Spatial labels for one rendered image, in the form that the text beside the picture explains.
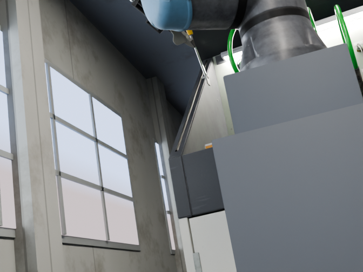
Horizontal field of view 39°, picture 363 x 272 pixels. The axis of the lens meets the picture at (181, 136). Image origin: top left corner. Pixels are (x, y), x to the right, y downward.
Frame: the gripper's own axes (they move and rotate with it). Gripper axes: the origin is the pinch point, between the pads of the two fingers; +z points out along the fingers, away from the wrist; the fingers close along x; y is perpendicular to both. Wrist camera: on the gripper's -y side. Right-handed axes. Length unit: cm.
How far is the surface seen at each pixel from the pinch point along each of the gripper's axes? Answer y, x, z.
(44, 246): -17, -188, -2
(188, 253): 48, -19, 33
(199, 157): 30.5, -8.3, 20.5
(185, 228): 44, -18, 29
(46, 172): -53, -184, -30
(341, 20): -10.4, 24.9, 27.6
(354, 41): -47, 6, 41
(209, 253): 47, -15, 36
